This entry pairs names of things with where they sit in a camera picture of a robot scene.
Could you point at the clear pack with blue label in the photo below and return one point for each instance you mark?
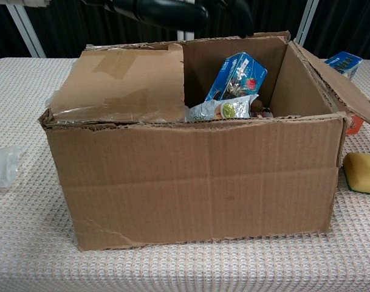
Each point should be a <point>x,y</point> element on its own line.
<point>2,167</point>

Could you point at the long blue carton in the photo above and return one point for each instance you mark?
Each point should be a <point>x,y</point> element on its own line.
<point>345,64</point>

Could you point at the large brown cardboard box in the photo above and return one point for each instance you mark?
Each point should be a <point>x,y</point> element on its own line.
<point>187,182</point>

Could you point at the orange snack packet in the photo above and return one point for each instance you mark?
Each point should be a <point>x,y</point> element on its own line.
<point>354,124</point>

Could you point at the yellow sponge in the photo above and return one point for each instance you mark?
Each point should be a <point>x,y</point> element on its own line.
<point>364,173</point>

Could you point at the black pleated curtain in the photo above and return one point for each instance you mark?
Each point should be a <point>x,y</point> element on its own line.
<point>2,33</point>
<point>66,27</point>
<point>276,15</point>
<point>345,24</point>

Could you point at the silver foil bag green print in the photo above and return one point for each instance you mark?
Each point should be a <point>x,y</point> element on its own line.
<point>221,111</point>

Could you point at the blue snack bag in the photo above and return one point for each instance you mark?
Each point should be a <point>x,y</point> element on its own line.
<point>236,76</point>

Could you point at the white frame post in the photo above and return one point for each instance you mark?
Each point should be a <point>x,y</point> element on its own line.
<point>184,35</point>
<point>306,24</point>
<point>25,30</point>

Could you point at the beige waffle tablecloth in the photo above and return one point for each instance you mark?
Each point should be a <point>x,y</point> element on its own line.
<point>172,270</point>

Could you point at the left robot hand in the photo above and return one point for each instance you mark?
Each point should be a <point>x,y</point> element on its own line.
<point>166,13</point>

